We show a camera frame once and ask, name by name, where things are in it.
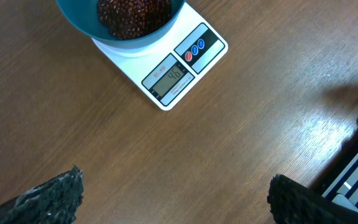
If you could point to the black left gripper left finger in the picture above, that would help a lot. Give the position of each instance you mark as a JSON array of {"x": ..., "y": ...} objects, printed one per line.
[{"x": 55, "y": 201}]

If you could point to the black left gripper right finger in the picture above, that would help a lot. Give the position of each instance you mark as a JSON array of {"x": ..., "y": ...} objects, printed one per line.
[{"x": 292, "y": 203}]

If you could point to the white digital kitchen scale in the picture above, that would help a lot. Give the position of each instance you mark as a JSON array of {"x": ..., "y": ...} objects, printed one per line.
[{"x": 168, "y": 69}]

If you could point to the blue plastic bowl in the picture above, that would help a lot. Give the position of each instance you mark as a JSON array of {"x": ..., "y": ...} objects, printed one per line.
[{"x": 83, "y": 15}]

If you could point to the red beans in bowl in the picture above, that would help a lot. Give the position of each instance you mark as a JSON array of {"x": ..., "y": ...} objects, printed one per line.
[{"x": 132, "y": 19}]

